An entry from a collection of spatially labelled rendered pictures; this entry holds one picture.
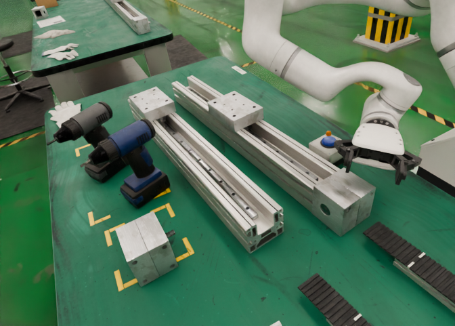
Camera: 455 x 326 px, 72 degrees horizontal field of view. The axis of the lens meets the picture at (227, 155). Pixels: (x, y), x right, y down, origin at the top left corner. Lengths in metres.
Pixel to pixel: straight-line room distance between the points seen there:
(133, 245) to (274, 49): 0.57
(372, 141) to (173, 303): 0.53
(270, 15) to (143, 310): 0.74
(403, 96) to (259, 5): 0.41
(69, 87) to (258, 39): 1.72
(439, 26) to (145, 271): 0.86
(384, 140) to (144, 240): 0.54
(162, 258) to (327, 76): 0.57
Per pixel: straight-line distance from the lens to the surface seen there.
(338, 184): 0.76
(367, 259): 0.76
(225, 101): 1.04
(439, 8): 0.92
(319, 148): 0.92
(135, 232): 0.73
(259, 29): 0.87
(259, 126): 0.98
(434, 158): 0.97
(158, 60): 2.42
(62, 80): 2.37
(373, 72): 0.81
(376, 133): 0.75
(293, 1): 0.98
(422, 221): 0.86
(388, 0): 1.00
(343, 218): 0.74
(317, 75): 0.84
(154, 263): 0.72
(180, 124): 1.05
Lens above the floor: 1.40
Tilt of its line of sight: 38 degrees down
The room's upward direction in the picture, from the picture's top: 9 degrees counter-clockwise
